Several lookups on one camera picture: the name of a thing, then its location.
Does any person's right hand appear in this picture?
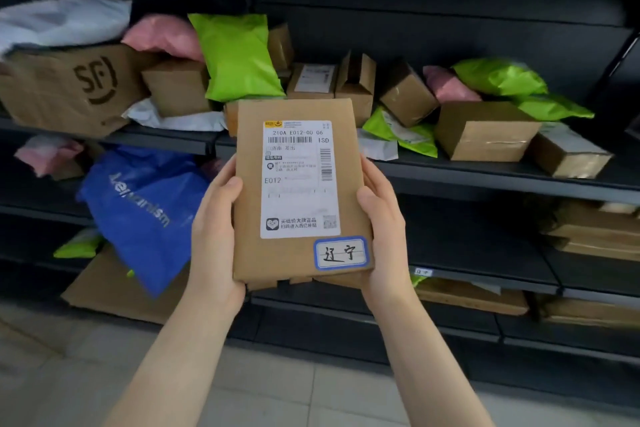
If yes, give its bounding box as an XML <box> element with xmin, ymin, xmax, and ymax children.
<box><xmin>356</xmin><ymin>154</ymin><xmax>419</xmax><ymax>314</ymax></box>

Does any person's left hand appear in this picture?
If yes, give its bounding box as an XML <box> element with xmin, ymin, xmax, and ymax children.
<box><xmin>187</xmin><ymin>155</ymin><xmax>247</xmax><ymax>315</ymax></box>

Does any brown parcel with white label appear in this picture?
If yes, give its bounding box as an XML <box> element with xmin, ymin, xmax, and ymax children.
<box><xmin>232</xmin><ymin>98</ymin><xmax>375</xmax><ymax>291</ymax></box>

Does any person's right forearm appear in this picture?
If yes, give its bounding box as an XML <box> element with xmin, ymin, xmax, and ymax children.
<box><xmin>362</xmin><ymin>292</ymin><xmax>497</xmax><ymax>427</ymax></box>

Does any person's left forearm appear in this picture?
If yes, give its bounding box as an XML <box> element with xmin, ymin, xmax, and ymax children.
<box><xmin>102</xmin><ymin>287</ymin><xmax>240</xmax><ymax>427</ymax></box>

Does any small white poly mailer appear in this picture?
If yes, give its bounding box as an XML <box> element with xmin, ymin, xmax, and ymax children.
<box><xmin>356</xmin><ymin>128</ymin><xmax>400</xmax><ymax>162</ymax></box>

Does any green mailer with white label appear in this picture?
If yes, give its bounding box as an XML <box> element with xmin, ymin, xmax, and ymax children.
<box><xmin>362</xmin><ymin>106</ymin><xmax>439</xmax><ymax>159</ymax></box>

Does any small brown cardboard box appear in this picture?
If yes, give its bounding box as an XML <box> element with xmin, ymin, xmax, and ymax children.
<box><xmin>267</xmin><ymin>23</ymin><xmax>295</xmax><ymax>73</ymax></box>
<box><xmin>223</xmin><ymin>100</ymin><xmax>240</xmax><ymax>137</ymax></box>

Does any blue plastic bag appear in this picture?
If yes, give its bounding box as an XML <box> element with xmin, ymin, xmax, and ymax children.
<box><xmin>75</xmin><ymin>145</ymin><xmax>211</xmax><ymax>299</ymax></box>

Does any crumpled white poly mailer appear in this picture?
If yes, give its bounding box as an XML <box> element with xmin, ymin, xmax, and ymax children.
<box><xmin>122</xmin><ymin>97</ymin><xmax>229</xmax><ymax>133</ymax></box>

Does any tilted brown cardboard box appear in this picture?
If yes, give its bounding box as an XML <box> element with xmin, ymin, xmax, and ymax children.
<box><xmin>378</xmin><ymin>61</ymin><xmax>441</xmax><ymax>128</ymax></box>

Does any upright brown cardboard box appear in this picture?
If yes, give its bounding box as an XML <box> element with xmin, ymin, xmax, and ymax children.
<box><xmin>334</xmin><ymin>51</ymin><xmax>377</xmax><ymax>128</ymax></box>

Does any plain brown cardboard box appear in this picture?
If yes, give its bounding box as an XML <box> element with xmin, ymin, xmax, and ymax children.
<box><xmin>141</xmin><ymin>59</ymin><xmax>214</xmax><ymax>118</ymax></box>

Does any flat brown cardboard envelope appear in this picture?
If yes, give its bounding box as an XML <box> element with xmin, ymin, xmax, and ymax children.
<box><xmin>60</xmin><ymin>244</ymin><xmax>191</xmax><ymax>325</ymax></box>
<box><xmin>412</xmin><ymin>276</ymin><xmax>530</xmax><ymax>317</ymax></box>

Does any wide brown cardboard box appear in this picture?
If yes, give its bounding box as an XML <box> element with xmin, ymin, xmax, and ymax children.
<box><xmin>433</xmin><ymin>101</ymin><xmax>543</xmax><ymax>163</ymax></box>

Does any cardboard box with white label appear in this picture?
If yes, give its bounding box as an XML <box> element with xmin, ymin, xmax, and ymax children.
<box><xmin>286</xmin><ymin>62</ymin><xmax>339</xmax><ymax>100</ymax></box>

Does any green poly mailer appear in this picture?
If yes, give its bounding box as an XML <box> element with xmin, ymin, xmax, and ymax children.
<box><xmin>514</xmin><ymin>93</ymin><xmax>596</xmax><ymax>122</ymax></box>
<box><xmin>452</xmin><ymin>57</ymin><xmax>550</xmax><ymax>97</ymax></box>
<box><xmin>53</xmin><ymin>228</ymin><xmax>105</xmax><ymax>260</ymax></box>
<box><xmin>188</xmin><ymin>13</ymin><xmax>287</xmax><ymax>103</ymax></box>

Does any pink poly mailer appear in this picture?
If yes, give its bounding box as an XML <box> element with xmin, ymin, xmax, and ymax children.
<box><xmin>121</xmin><ymin>14</ymin><xmax>205</xmax><ymax>63</ymax></box>
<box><xmin>422</xmin><ymin>65</ymin><xmax>482</xmax><ymax>103</ymax></box>
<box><xmin>13</xmin><ymin>135</ymin><xmax>85</xmax><ymax>178</ymax></box>

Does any large brown envelope smiley print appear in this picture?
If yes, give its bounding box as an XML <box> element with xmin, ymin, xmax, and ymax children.
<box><xmin>0</xmin><ymin>44</ymin><xmax>157</xmax><ymax>138</ymax></box>

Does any taped brown cardboard box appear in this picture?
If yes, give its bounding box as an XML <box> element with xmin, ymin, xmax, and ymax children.
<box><xmin>527</xmin><ymin>121</ymin><xmax>614</xmax><ymax>180</ymax></box>

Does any dark metal shelf unit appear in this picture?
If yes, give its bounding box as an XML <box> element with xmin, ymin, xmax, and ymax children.
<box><xmin>0</xmin><ymin>0</ymin><xmax>640</xmax><ymax>410</ymax></box>

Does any stack of brown parcels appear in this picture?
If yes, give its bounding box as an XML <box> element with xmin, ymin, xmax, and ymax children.
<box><xmin>542</xmin><ymin>200</ymin><xmax>640</xmax><ymax>263</ymax></box>

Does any flat brown cardboard box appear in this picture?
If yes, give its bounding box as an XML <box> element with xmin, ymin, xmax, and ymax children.
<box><xmin>537</xmin><ymin>294</ymin><xmax>640</xmax><ymax>330</ymax></box>

